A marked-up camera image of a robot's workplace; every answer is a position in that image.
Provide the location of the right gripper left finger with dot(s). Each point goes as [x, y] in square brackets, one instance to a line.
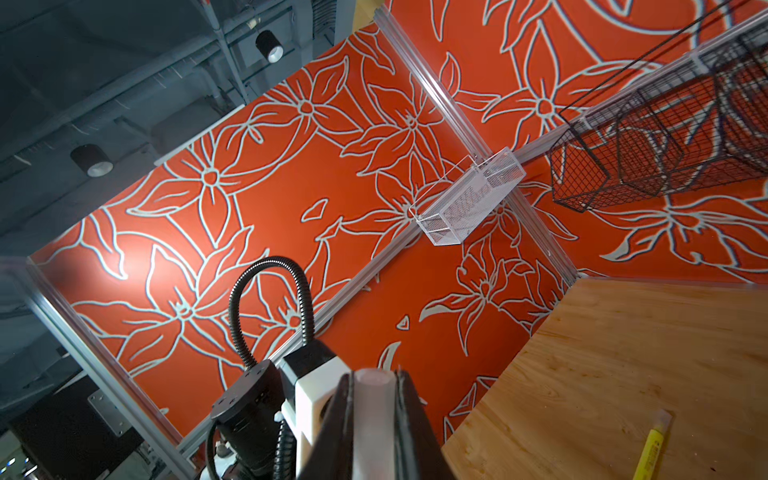
[332, 454]

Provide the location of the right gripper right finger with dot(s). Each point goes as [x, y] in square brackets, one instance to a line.
[417, 454]

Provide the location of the clear pen cap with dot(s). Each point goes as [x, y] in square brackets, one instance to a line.
[374, 415]

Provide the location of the yellow marker pen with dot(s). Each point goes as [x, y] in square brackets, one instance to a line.
[649, 457]

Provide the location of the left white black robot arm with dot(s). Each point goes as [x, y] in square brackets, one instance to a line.
[243, 415]

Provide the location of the black ceiling spotlight lower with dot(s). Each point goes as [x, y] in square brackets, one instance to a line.
[92, 160]

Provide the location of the black ceiling spotlight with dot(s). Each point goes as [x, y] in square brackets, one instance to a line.
[269, 46]
[92, 160]

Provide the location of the black ceiling spotlight upper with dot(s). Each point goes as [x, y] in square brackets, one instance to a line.
[269, 46]

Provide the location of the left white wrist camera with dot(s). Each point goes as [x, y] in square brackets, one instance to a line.
[310, 376]

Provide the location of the clear plastic wall bin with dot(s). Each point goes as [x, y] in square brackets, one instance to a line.
[451, 208]

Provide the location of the black wire wall basket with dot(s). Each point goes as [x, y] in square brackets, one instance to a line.
[697, 122]

